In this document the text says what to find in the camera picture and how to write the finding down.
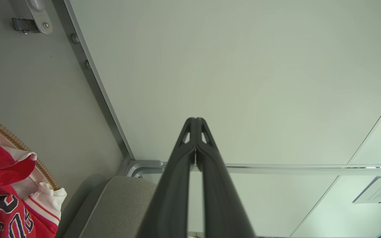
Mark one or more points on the grey fabric sofa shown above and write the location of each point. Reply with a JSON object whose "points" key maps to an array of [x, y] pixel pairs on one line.
{"points": [[117, 205]]}

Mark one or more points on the white paper sign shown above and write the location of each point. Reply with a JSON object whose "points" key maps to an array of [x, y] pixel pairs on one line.
{"points": [[380, 189]]}

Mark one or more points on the grey partition foot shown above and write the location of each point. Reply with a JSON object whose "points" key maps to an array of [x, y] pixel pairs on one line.
{"points": [[144, 164]]}

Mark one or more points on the white fabric basket liner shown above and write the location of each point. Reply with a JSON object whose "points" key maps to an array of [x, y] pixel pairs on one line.
{"points": [[31, 180]]}

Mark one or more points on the metal leg with caster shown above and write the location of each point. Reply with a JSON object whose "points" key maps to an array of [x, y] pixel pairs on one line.
{"points": [[40, 13]]}

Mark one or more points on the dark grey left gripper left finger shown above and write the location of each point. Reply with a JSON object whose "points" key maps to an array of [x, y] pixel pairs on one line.
{"points": [[169, 198]]}

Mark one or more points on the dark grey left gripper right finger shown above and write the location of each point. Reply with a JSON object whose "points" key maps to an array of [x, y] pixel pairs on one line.
{"points": [[222, 205]]}

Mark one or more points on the brown wicker laundry basket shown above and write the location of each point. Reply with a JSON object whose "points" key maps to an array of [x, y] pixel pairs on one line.
{"points": [[18, 143]]}

